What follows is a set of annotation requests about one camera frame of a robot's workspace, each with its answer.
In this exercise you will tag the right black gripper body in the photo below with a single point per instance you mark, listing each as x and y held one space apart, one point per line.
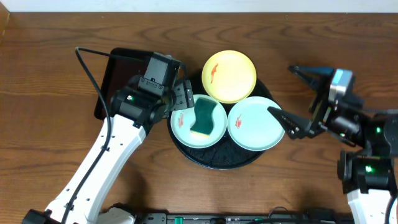
324 113

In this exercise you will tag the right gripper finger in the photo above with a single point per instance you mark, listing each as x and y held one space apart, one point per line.
314 77
295 126

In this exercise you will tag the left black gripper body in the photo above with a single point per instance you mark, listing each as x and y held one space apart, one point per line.
183 95

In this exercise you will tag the light green plate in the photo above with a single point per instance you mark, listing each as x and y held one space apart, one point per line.
252 127
181 121

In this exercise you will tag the green and yellow sponge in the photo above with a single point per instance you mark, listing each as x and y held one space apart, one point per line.
203 111

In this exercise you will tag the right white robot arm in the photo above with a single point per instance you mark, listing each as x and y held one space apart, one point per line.
367 175

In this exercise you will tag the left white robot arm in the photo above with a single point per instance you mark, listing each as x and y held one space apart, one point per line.
134 110

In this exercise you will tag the dark rectangular water tray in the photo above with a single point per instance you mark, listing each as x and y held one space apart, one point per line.
124 72

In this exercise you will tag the round black tray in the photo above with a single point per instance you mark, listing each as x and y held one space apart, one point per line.
224 154

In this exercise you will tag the yellow plate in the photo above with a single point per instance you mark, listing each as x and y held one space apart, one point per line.
229 76

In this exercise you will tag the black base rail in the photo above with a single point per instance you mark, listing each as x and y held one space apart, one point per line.
275 217

